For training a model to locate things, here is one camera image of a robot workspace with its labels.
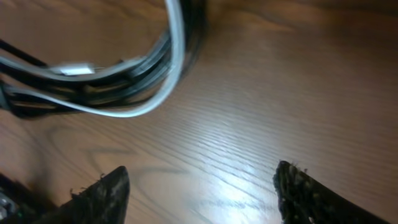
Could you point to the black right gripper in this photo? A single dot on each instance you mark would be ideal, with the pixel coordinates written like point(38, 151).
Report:
point(104, 202)

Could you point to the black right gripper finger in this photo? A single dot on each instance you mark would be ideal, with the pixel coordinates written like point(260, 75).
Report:
point(303, 200)

